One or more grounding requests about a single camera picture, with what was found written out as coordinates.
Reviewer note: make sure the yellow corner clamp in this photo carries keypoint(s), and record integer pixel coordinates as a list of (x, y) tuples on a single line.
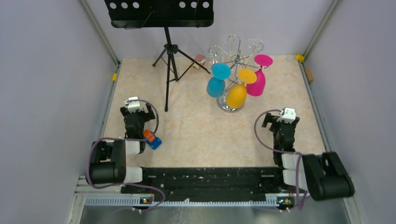
[(299, 58)]

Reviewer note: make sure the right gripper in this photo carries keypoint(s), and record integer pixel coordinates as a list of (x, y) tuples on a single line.
[(272, 119)]

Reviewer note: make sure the wooden block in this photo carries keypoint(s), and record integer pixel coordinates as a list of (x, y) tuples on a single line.
[(309, 75)]

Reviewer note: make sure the small clear tumbler glass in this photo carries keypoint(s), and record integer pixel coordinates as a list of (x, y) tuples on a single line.
[(213, 55)]

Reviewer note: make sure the tall clear flute glass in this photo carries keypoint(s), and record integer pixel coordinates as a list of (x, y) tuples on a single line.
[(233, 53)]

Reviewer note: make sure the small pink card box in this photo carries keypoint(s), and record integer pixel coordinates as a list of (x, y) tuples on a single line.
[(200, 59)]

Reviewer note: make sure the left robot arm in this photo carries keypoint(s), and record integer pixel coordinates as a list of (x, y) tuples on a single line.
[(107, 164)]

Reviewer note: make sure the blue plastic goblet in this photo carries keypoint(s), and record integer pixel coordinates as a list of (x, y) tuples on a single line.
[(216, 85)]

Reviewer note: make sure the clear wine glass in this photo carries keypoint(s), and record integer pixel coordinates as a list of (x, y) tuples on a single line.
[(256, 45)]

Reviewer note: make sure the blue orange toy car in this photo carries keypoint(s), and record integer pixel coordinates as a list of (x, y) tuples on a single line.
[(153, 141)]

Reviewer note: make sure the magenta plastic goblet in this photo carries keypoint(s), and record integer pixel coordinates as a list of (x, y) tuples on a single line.
[(257, 88)]

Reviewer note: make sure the black music stand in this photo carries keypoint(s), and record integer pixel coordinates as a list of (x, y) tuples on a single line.
[(149, 21)]

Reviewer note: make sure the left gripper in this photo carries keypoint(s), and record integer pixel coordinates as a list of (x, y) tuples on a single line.
[(149, 116)]

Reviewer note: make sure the chrome wine glass rack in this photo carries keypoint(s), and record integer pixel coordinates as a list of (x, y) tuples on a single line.
[(234, 79)]

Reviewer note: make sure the orange plastic goblet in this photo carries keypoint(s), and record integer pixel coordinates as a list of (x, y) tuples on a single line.
[(238, 93)]

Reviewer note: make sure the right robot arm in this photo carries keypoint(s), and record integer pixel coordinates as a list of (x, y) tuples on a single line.
[(323, 176)]

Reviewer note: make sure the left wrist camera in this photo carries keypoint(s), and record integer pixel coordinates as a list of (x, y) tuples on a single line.
[(133, 105)]

